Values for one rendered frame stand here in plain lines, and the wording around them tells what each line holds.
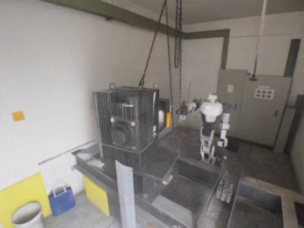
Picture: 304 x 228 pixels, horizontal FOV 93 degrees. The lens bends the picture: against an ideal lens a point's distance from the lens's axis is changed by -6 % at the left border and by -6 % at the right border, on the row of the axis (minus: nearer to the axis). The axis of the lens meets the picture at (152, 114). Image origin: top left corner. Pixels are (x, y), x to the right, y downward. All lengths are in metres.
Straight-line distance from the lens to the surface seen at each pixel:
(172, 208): 1.56
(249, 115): 4.10
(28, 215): 2.52
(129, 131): 1.32
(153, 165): 1.59
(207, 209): 1.60
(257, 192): 2.13
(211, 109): 2.16
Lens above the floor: 1.85
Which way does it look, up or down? 18 degrees down
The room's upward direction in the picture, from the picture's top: straight up
